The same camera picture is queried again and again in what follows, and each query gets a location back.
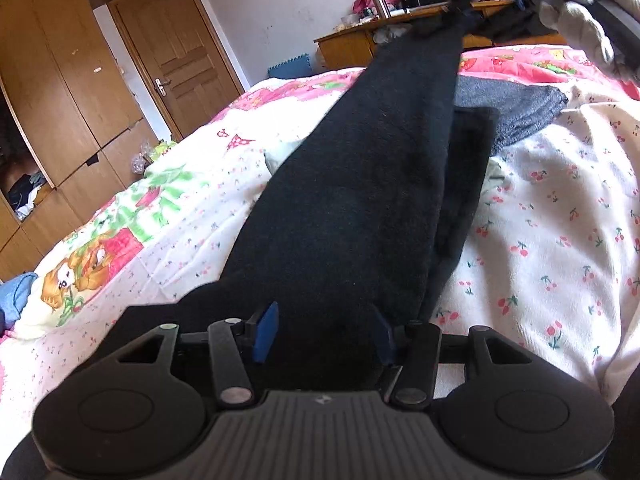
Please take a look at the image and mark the black pants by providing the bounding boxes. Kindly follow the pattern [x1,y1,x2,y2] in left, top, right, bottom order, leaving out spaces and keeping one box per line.
[177,0,586,396]

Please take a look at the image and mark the dark grey garment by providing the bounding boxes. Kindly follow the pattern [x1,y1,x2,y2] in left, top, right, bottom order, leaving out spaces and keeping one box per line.
[452,76,568,156]

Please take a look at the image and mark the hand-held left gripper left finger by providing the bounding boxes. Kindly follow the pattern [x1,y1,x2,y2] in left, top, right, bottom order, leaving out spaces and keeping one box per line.
[92,301,279,407]

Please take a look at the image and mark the wooden wardrobe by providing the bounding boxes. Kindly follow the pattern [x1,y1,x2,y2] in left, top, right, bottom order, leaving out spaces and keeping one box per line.
[0,0,198,283]

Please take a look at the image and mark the wooden dresser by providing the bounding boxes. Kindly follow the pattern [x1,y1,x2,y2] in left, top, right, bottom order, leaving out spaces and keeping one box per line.
[314,0,566,71]

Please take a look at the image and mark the clothes pile in wardrobe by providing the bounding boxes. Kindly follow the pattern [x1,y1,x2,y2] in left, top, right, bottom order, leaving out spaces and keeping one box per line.
[7,170,53,221]

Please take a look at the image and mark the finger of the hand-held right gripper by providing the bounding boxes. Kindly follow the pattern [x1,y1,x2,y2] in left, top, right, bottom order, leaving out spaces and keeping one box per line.
[410,2,501,38]

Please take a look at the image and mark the blue foam mat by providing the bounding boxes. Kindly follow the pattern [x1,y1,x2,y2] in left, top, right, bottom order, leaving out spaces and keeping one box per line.
[266,55,313,80]

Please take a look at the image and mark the light green garment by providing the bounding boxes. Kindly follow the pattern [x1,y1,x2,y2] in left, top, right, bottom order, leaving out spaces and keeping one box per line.
[263,141,507,185]

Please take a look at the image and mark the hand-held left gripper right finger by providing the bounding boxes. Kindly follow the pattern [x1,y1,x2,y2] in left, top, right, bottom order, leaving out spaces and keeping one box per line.
[370,304,538,409]

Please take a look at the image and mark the cherry print bed quilt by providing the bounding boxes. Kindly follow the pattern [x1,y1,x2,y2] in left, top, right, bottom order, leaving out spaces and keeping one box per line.
[0,42,640,411]

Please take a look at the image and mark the blue folded cloth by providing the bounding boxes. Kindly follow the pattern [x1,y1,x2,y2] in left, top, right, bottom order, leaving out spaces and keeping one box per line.
[0,272,40,328]

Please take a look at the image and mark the wooden door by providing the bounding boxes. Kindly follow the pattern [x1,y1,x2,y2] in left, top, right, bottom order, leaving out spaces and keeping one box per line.
[107,0,246,143]

